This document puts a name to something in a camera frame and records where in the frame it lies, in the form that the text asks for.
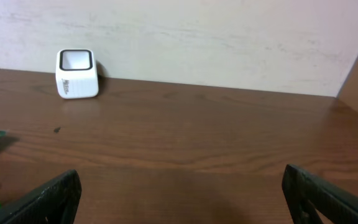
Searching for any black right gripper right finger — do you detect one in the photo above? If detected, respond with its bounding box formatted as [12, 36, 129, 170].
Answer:
[282, 164, 358, 224]

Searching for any white barcode scanner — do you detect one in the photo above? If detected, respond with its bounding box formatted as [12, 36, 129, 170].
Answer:
[55, 49, 99, 99]

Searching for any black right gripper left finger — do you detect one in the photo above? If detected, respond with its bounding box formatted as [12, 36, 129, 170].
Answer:
[0, 170, 82, 224]

